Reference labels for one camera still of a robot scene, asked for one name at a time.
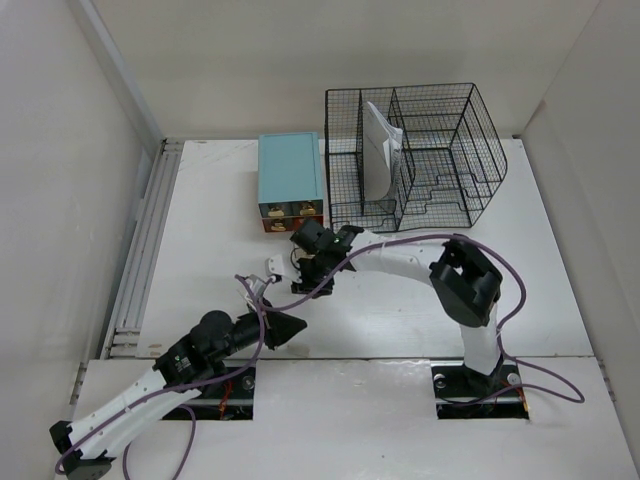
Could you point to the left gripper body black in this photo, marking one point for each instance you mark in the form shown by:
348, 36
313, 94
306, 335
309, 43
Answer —
246, 329

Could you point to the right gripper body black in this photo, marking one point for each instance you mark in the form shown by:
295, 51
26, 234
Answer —
312, 271

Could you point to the teal mini drawer chest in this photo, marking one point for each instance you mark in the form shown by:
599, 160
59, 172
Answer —
290, 180

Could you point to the white spiral notebook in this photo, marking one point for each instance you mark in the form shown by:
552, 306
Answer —
382, 151

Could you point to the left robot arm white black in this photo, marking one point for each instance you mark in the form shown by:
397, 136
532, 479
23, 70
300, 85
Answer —
89, 446

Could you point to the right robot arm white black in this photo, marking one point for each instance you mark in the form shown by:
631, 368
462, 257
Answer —
465, 281

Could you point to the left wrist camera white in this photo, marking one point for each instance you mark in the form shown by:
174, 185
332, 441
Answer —
253, 288

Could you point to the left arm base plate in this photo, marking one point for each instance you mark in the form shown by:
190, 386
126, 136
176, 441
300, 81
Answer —
232, 400

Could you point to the aluminium rail frame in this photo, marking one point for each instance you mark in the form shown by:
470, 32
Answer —
123, 324

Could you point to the black wire mesh organizer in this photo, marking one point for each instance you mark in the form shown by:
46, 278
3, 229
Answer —
451, 161

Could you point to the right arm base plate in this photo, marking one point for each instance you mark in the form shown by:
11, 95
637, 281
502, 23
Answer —
463, 394

